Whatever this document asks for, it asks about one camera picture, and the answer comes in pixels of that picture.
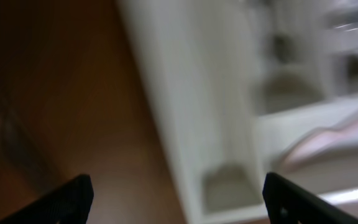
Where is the pink plastic knife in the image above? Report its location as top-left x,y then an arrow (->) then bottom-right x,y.
278,111 -> 358,170

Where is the white plastic cutlery tray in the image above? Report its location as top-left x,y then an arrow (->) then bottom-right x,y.
119,0 -> 358,223

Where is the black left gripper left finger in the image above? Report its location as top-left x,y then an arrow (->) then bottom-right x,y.
0,174 -> 94,224

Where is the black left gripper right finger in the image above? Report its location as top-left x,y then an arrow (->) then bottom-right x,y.
262,172 -> 358,224

